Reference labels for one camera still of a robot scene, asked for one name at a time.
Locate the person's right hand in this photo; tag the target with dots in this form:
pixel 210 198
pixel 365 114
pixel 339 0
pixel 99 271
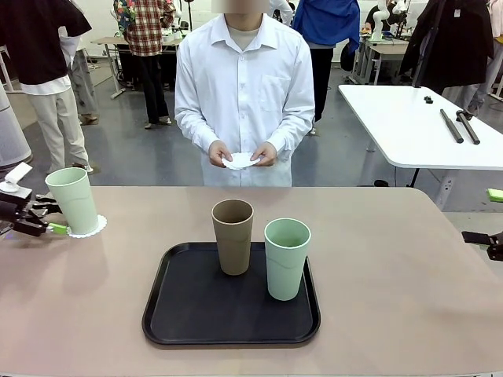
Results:
pixel 218 153

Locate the person's left hand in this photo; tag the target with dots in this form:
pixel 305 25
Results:
pixel 265 155

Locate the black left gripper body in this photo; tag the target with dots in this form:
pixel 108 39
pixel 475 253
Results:
pixel 12 210

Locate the black coat on stand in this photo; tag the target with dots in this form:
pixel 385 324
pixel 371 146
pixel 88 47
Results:
pixel 452 39

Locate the person in blue jacket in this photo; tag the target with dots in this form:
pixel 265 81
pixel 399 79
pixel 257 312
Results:
pixel 326 23

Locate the person's right forearm white sleeve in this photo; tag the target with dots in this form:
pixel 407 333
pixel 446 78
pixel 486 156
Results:
pixel 196 133

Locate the person in white shirt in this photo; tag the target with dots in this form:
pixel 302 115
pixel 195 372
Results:
pixel 243 86

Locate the black plastic serving tray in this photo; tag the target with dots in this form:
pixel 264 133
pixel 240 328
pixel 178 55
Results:
pixel 188 306

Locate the small black clamp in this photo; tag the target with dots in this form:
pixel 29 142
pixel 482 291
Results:
pixel 428 99

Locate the small white robot arm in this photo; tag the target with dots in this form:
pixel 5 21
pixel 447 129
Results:
pixel 379 19

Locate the white cylindrical appliance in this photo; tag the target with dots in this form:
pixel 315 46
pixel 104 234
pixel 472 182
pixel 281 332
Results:
pixel 12 133

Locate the white table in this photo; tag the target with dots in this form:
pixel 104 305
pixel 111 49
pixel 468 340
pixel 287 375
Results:
pixel 401 125

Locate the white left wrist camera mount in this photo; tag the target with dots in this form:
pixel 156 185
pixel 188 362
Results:
pixel 15 176

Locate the grey workshop desk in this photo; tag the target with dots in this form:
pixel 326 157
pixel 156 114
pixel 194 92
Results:
pixel 108 40
pixel 389 50

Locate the person in black top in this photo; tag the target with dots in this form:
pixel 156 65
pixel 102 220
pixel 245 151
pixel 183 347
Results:
pixel 35 39

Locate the person in grey trousers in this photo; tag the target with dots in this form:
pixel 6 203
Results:
pixel 84 78

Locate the person in plaid shirt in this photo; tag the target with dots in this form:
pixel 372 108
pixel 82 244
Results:
pixel 145 31

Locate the white paper doily coaster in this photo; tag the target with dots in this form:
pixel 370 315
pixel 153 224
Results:
pixel 101 225
pixel 239 161

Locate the tall pale green plastic cup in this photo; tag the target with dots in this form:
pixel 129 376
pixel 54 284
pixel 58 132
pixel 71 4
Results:
pixel 72 200
pixel 287 271

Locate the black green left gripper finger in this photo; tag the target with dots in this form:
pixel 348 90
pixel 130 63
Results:
pixel 45 201
pixel 59 228

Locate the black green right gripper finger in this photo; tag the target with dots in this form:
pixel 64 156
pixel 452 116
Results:
pixel 496 195
pixel 477 238

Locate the tall brown plastic cup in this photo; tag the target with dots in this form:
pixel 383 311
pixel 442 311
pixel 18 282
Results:
pixel 232 243

